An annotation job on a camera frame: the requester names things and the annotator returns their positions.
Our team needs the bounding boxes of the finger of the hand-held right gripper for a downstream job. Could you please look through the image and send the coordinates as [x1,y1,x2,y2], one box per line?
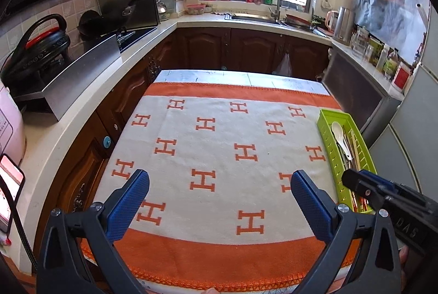
[361,170,438,209]
[342,169,389,211]

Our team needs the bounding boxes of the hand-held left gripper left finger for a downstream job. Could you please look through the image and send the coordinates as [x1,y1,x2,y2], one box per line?
[36,169,151,294]

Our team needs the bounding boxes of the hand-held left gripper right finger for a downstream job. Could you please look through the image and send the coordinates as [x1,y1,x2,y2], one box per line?
[290,170,401,294]

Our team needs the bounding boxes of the light wooden chopstick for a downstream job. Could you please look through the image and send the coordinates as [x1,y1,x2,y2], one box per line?
[348,130,360,171]
[352,135,364,173]

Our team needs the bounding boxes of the white ceramic spoon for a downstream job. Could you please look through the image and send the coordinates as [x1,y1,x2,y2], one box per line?
[331,122,353,160]

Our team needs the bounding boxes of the green plastic utensil tray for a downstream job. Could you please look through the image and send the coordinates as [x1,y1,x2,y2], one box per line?
[316,109,376,214]

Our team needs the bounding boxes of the person's right hand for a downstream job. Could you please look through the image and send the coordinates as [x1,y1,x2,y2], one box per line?
[399,244,410,286]

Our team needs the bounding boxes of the grey refrigerator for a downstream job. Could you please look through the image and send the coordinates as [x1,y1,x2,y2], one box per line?
[368,3,438,200]

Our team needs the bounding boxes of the steel disinfection cabinet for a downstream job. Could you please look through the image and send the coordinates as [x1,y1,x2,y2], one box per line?
[322,48,403,145]

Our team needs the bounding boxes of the red labelled jar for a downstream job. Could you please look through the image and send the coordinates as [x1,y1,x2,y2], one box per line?
[393,60,413,93]

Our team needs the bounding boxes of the orange and cream printed blanket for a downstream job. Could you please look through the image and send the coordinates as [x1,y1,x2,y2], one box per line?
[80,82,363,293]

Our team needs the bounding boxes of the green labelled bottle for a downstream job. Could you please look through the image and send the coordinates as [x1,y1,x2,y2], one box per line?
[383,48,399,80]

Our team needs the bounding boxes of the clear bottle with white cap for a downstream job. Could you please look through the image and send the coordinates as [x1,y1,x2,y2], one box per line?
[376,44,391,72]

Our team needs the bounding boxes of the smartphone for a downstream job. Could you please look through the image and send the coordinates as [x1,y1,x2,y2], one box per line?
[0,154,27,235]

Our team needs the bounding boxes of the glass pitcher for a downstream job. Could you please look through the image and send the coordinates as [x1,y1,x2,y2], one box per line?
[351,28,370,57]

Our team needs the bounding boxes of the stainless steel panel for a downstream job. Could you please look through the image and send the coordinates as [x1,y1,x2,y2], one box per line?
[14,33,122,122]

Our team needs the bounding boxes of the hanging plastic bag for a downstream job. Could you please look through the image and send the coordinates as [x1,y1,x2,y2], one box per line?
[272,53,293,77]

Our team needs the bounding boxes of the steel electric kettle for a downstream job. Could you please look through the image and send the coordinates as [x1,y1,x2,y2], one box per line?
[333,7,355,47]

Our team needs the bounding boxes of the pink and white kettle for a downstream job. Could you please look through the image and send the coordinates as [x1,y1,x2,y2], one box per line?
[325,10,339,33]

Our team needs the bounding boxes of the gas stove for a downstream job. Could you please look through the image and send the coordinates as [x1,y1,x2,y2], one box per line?
[116,28,159,52]

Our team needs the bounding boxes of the red dish pan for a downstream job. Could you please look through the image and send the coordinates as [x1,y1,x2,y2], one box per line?
[286,14,314,28]

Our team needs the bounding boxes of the black and red pressure cooker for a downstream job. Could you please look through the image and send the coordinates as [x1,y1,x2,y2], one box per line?
[0,14,72,87]

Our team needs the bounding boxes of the black wok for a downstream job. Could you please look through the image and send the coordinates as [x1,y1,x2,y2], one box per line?
[77,0,162,40]

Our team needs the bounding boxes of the steel sink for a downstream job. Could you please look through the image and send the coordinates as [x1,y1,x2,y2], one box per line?
[224,11,330,37]

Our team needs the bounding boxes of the small steel kettle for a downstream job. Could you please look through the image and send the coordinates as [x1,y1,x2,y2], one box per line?
[157,1,170,22]

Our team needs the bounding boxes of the black cable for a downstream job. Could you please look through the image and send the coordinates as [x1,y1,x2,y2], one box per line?
[13,198,39,276]

